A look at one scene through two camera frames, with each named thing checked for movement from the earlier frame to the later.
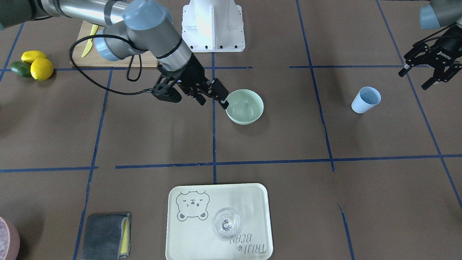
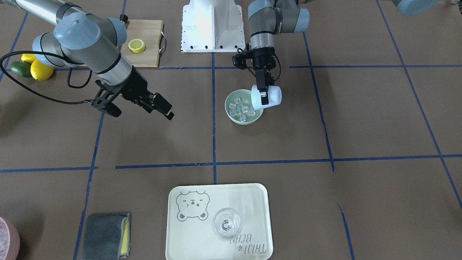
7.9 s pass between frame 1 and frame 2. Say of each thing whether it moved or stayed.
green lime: stayed
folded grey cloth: stayed
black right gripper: moved
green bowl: stayed
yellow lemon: stayed
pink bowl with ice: stayed
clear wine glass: stayed
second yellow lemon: stayed
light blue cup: moved
